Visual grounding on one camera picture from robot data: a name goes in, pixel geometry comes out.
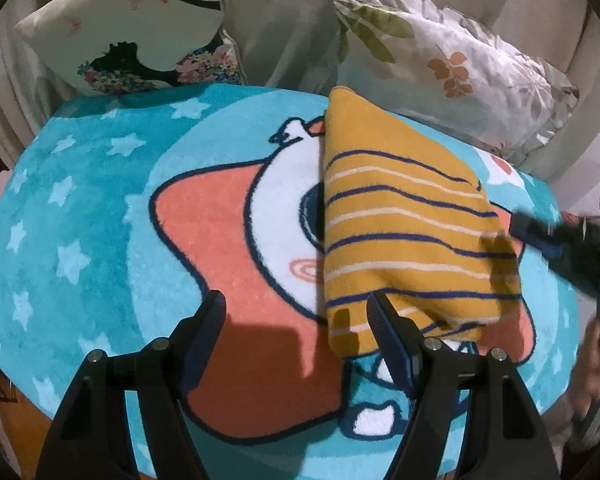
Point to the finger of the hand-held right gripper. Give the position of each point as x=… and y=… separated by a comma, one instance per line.
x=532, y=227

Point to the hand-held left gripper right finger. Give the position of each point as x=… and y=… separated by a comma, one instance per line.
x=397, y=360

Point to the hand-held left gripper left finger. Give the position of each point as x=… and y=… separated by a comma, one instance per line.
x=205, y=345

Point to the yellow striped shirt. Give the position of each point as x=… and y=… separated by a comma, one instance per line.
x=405, y=210

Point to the person's right hand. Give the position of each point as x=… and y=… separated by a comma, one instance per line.
x=592, y=375

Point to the white leaf print pillow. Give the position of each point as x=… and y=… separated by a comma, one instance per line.
x=455, y=70

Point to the blue cartoon star rug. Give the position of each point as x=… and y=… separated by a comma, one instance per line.
x=105, y=200

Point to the white figure print pillow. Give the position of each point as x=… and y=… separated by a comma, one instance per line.
x=120, y=15

